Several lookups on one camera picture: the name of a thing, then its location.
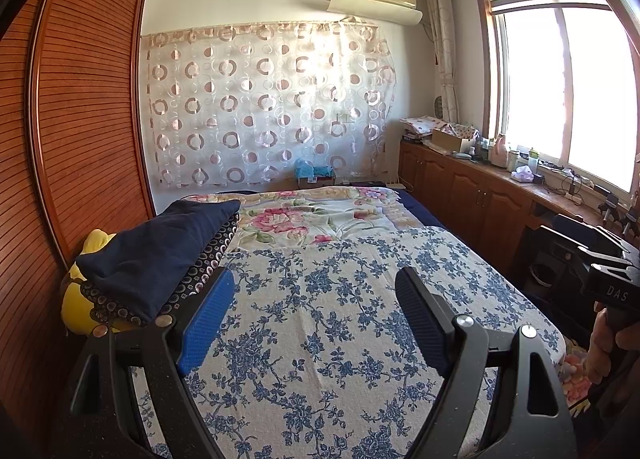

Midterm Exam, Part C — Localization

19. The cardboard box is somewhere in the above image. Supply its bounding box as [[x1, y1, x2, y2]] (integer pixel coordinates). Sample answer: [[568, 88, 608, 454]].
[[431, 128, 476, 152]]

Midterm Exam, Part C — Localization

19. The window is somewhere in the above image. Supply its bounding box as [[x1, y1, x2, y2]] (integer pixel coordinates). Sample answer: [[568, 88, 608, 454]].
[[475, 0, 640, 195]]

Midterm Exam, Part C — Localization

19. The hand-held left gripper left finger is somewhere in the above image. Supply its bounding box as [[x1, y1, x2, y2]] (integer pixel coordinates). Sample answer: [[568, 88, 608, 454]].
[[67, 266, 236, 459]]

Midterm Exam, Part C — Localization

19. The navy printed t-shirt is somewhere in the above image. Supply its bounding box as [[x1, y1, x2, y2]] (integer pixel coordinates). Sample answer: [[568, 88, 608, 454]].
[[75, 199, 242, 322]]

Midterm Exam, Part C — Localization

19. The pink floral blanket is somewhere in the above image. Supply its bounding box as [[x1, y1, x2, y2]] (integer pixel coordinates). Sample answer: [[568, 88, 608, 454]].
[[182, 185, 451, 252]]

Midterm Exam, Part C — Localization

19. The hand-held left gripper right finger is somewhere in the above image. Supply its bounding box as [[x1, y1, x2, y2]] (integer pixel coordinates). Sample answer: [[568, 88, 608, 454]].
[[395, 266, 573, 459]]

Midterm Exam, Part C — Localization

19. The wooden slatted wardrobe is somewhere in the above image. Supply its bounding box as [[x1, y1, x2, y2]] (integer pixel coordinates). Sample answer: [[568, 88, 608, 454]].
[[0, 0, 156, 440]]

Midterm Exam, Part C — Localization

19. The person's right hand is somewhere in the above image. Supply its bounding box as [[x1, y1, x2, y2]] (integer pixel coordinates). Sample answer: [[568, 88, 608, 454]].
[[586, 299, 640, 385]]

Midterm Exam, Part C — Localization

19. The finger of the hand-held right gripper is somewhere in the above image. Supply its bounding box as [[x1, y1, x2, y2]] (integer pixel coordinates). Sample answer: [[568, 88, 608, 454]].
[[550, 214, 636, 260], [577, 246, 640, 274]]

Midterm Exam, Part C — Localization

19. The wooden low cabinet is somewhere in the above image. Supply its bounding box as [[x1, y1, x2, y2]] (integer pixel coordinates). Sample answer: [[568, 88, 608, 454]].
[[399, 139, 640, 300]]

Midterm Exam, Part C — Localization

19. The navy bed sheet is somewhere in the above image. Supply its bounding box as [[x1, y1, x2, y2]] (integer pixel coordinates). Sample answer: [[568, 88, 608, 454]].
[[395, 189, 446, 230]]

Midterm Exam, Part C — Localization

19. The yellow plush toy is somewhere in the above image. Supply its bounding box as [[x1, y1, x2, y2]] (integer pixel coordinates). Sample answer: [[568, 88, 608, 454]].
[[61, 230, 131, 337]]

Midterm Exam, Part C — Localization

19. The white air deflector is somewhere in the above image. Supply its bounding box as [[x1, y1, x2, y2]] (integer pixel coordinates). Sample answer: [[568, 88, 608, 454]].
[[327, 0, 423, 22]]

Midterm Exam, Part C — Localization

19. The sheer circle-patterned curtain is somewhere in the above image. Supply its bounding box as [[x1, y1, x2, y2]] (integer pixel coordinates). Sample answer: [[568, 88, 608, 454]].
[[141, 22, 396, 190]]

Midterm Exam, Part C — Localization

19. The blue tissue box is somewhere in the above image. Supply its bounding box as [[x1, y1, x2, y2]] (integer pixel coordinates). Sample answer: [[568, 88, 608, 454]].
[[294, 159, 335, 187]]

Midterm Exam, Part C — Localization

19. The pink bottle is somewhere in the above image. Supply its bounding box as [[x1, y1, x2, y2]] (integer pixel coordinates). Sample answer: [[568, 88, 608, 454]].
[[489, 135, 508, 169]]

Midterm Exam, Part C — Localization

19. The dark dotted pillow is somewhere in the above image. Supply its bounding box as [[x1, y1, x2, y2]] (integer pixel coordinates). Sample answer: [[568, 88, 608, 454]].
[[82, 212, 241, 327]]

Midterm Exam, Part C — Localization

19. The gathered floral window curtain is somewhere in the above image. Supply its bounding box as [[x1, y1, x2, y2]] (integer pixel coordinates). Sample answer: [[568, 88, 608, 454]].
[[425, 0, 461, 125]]

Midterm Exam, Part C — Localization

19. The folded floral cloth pile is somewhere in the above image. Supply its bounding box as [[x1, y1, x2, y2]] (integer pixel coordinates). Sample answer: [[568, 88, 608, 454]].
[[402, 115, 441, 142]]

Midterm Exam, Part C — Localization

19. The dark round bin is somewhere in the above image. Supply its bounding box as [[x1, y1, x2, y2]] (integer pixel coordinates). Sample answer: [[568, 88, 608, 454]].
[[527, 259, 563, 296]]

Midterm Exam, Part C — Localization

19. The blue floral blanket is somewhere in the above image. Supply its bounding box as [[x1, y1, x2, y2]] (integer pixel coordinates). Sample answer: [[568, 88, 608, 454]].
[[130, 226, 566, 459]]

